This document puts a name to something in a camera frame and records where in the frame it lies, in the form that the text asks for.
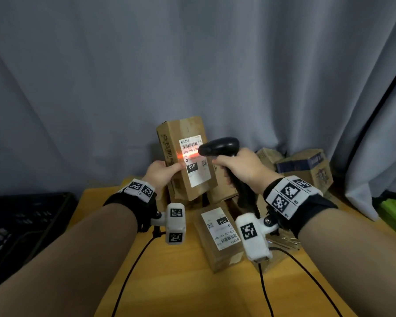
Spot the person's right hand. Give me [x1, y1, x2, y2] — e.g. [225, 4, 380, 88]
[212, 148, 284, 195]

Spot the person's left hand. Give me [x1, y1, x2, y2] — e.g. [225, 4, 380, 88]
[142, 160, 187, 197]

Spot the black barcode scanner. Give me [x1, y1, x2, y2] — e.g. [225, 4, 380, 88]
[198, 136, 261, 218]

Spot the pile of unsorted cardboard parcels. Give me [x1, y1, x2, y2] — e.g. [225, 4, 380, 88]
[165, 147, 342, 274]

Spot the black plastic crate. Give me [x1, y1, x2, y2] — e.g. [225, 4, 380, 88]
[0, 192, 79, 294]

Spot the person's left forearm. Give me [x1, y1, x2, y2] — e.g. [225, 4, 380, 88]
[0, 203, 139, 317]

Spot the person's right forearm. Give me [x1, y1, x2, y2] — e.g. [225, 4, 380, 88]
[297, 207, 396, 317]

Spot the black wristband with marker tags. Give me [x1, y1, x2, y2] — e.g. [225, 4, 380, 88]
[263, 175, 338, 239]
[103, 178, 158, 233]

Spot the black camera cable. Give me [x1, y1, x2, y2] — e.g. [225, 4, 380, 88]
[269, 246, 343, 317]
[111, 227, 167, 317]

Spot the black scanner cable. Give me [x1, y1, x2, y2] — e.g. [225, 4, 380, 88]
[257, 262, 275, 317]

